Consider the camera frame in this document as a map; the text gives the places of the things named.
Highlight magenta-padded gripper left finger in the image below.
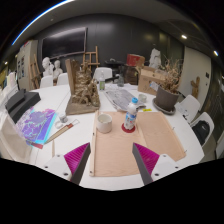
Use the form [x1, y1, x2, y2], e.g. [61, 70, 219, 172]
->
[42, 142, 92, 186]

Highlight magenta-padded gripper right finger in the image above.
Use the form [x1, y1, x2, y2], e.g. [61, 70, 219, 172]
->
[132, 142, 184, 186]

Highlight white drink bottle blue cap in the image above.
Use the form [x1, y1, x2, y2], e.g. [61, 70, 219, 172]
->
[123, 97, 139, 132]

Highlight wooden paintbrush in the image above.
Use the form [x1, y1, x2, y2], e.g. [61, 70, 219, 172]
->
[44, 118, 80, 145]

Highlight beige cloth table mat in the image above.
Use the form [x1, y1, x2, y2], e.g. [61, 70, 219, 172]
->
[88, 109, 188, 178]

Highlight flat round red coaster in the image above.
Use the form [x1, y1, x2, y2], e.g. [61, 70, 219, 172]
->
[121, 122, 137, 134]

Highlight white ceramic cup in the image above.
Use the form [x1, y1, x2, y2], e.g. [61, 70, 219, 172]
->
[96, 113, 113, 134]

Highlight small paint jar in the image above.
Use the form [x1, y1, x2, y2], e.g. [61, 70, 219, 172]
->
[58, 112, 69, 124]

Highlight purple and blue book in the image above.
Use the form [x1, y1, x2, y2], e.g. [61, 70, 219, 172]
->
[14, 107, 58, 149]

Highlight small glass jar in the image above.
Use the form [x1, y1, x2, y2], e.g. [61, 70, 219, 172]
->
[138, 93, 148, 104]

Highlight black backpack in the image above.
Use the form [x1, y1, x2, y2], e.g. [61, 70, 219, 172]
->
[192, 119, 211, 146]

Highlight dried plant in grey pot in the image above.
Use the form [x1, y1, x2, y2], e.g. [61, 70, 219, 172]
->
[152, 58, 184, 116]

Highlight grey newspaper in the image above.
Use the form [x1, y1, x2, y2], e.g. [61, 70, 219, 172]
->
[103, 87, 147, 113]

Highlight white paper bag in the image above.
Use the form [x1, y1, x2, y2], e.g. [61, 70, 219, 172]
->
[0, 113, 33, 164]

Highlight golden brown relief sculpture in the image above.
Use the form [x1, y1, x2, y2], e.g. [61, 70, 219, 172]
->
[64, 58, 101, 116]

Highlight white plastic chair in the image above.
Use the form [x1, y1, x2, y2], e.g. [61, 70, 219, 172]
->
[189, 111, 215, 148]
[175, 94, 201, 124]
[56, 72, 69, 86]
[39, 75, 54, 89]
[92, 67, 114, 83]

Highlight stacked black boxes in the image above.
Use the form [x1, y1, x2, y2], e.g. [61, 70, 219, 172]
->
[4, 88, 42, 124]

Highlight brown cardboard box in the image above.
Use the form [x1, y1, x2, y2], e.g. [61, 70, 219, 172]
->
[137, 65, 166, 97]

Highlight clear spray bottle green label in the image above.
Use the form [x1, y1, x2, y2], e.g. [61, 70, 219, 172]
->
[98, 70, 106, 92]

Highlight grey glass pitcher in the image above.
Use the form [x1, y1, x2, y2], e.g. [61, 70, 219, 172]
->
[116, 73, 125, 88]

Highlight wooden figure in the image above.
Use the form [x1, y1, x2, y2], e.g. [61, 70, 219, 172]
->
[190, 76, 201, 99]

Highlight white plaster bust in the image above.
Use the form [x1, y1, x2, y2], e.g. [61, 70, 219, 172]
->
[41, 56, 54, 78]
[53, 59, 64, 79]

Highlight wooden easel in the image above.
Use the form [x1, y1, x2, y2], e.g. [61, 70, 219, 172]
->
[82, 45, 101, 73]
[29, 53, 43, 89]

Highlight red box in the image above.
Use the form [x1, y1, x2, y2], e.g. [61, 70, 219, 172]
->
[125, 53, 146, 68]

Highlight white plaster figure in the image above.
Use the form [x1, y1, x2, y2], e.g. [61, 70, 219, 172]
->
[148, 48, 162, 70]

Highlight white cabinet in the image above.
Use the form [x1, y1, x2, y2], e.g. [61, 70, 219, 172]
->
[16, 39, 39, 92]

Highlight round ceiling lights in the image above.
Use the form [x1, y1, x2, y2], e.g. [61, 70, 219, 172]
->
[3, 33, 220, 66]

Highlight long ceiling light strip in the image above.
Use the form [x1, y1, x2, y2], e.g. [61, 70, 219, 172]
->
[11, 0, 76, 46]

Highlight black wall screen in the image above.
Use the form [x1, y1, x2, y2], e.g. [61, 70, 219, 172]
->
[41, 26, 88, 60]

